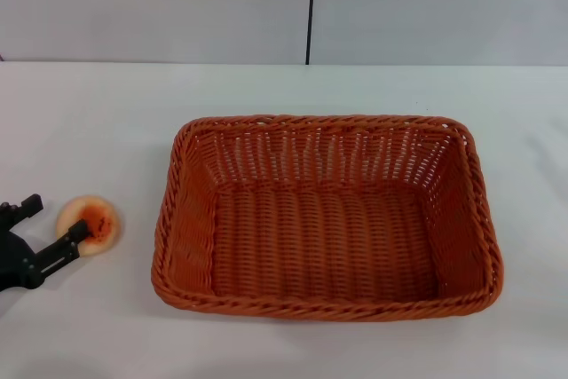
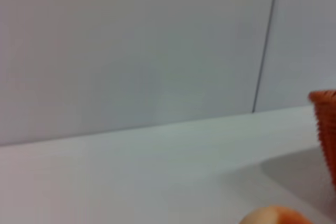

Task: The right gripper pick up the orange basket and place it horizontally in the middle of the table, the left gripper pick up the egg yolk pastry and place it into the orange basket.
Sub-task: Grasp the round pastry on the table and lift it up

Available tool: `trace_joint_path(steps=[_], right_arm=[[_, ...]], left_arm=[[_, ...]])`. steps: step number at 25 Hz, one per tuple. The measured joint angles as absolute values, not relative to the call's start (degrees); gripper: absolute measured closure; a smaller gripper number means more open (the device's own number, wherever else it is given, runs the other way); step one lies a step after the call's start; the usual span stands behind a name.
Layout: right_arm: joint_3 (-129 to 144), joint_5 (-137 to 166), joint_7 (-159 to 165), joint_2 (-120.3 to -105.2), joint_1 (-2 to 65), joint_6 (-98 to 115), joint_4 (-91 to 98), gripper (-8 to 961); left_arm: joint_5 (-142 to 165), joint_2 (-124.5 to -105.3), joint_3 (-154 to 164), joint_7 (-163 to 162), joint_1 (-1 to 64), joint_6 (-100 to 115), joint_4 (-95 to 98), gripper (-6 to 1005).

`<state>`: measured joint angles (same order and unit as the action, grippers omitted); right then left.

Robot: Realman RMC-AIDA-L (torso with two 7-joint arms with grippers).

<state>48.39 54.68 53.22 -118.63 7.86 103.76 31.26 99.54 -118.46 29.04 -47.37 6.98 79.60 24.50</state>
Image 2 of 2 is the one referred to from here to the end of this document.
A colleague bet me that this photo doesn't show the orange woven rectangular basket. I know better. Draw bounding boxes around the orange woven rectangular basket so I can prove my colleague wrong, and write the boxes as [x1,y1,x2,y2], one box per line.
[308,89,336,194]

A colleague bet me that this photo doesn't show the halved boiled egg toy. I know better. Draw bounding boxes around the halved boiled egg toy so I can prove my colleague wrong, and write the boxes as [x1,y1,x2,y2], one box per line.
[238,205,317,224]

